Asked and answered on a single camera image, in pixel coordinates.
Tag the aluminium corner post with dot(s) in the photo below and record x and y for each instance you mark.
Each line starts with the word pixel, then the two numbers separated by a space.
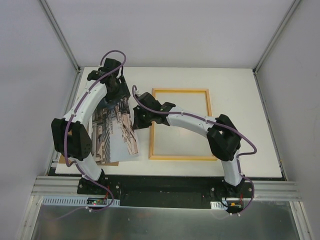
pixel 277 34
pixel 59 34

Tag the brown cardboard backing board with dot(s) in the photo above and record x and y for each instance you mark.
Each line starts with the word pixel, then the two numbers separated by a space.
pixel 61 160

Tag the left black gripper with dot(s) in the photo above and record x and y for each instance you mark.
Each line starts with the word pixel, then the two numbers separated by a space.
pixel 122 91

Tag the left aluminium corner post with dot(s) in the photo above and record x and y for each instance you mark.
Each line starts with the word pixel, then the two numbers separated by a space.
pixel 59 34

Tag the yellow photo frame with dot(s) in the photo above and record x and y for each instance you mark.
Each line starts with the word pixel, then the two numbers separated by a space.
pixel 208 100

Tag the printed street photo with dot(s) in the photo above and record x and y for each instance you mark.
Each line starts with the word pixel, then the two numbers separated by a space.
pixel 112 134

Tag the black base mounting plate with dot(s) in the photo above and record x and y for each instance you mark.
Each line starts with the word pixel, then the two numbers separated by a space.
pixel 164 191

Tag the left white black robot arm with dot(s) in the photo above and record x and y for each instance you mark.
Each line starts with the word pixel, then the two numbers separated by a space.
pixel 105 85

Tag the shiny metal sheet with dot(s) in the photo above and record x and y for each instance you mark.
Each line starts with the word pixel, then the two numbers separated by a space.
pixel 262 220

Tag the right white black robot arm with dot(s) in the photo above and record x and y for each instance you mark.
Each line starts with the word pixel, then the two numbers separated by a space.
pixel 223 138

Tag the white slotted cable duct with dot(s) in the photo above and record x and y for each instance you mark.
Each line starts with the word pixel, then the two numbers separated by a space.
pixel 79 201
pixel 217 205

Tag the aluminium front rail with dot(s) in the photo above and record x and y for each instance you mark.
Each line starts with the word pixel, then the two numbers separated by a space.
pixel 264 190

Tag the right aluminium corner post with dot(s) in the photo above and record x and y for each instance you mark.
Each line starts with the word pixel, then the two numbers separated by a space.
pixel 277 34

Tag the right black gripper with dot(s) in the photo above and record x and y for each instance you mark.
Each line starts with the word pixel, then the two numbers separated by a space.
pixel 139 117

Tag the left white slotted cable duct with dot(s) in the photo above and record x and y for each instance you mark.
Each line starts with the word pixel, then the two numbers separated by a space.
pixel 79 201

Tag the right white slotted cable duct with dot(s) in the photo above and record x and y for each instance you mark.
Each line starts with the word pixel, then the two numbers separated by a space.
pixel 217 205

